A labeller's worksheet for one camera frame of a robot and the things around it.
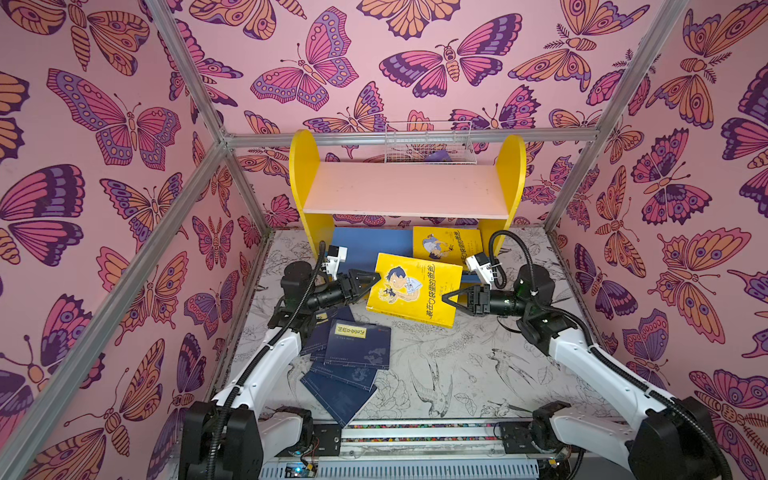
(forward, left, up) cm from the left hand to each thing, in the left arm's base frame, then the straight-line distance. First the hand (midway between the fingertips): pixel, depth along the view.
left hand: (379, 281), depth 71 cm
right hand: (-5, -15, +1) cm, 16 cm away
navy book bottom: (-20, +11, -26) cm, 35 cm away
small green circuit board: (-35, +19, -30) cm, 50 cm away
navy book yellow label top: (-5, +7, -25) cm, 27 cm away
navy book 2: (0, +19, -22) cm, 29 cm away
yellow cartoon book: (+18, -20, -8) cm, 28 cm away
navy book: (-14, +7, -25) cm, 29 cm away
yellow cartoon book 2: (-2, -8, 0) cm, 9 cm away
